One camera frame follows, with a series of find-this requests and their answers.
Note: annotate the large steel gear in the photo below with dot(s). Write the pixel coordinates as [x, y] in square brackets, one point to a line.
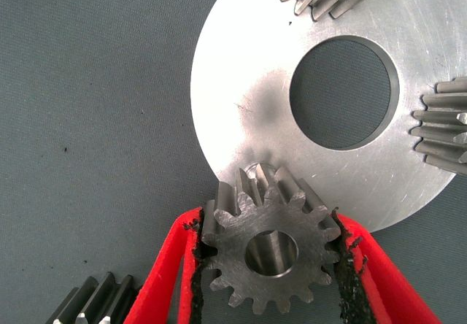
[98, 298]

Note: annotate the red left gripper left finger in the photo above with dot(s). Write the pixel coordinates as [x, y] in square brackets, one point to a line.
[164, 273]

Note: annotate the round metal plate with hole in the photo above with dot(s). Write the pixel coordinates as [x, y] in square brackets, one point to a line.
[248, 65]

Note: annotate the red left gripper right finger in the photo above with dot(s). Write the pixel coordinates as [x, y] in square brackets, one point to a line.
[379, 284]

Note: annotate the dark grey table cloth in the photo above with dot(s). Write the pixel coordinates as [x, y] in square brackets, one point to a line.
[91, 119]

